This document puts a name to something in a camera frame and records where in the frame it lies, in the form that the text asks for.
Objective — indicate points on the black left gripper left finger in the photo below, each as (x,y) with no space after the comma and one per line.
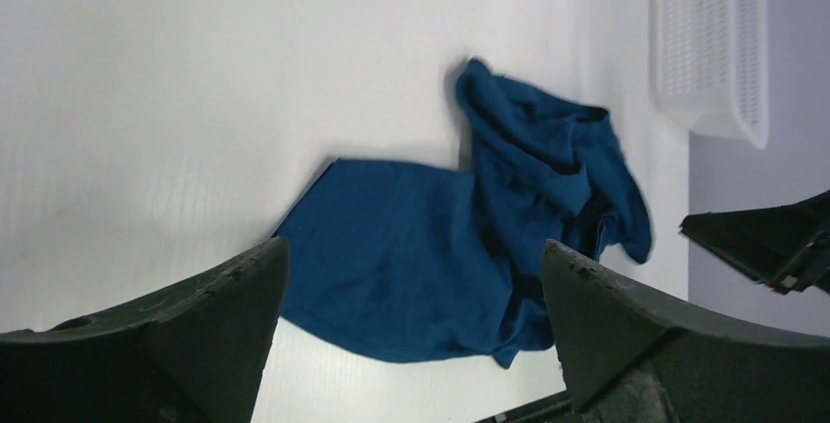
(193,351)

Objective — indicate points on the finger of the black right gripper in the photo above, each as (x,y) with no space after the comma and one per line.
(785,248)

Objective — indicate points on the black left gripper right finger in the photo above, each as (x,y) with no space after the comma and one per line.
(632,353)

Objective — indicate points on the blue t-shirt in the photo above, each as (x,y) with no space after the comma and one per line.
(406,262)

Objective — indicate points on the white perforated plastic basket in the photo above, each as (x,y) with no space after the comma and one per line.
(710,66)

